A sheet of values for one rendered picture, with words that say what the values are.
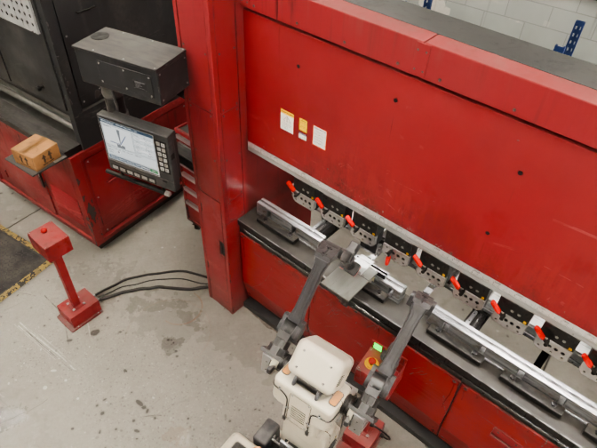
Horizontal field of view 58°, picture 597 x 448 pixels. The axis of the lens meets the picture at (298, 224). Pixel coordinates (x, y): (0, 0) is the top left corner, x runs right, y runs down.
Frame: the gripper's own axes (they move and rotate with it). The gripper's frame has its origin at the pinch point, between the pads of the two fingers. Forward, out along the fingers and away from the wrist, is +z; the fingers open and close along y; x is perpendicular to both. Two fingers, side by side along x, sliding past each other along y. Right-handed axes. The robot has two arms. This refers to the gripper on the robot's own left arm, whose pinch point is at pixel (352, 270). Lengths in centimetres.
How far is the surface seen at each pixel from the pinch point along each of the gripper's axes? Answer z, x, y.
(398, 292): 8.0, -4.5, -25.0
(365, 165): -52, -36, 7
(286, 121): -53, -37, 56
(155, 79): -93, -10, 100
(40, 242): -22, 91, 162
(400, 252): -18.4, -17.3, -20.7
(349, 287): -3.6, 9.0, -5.2
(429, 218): -44, -31, -30
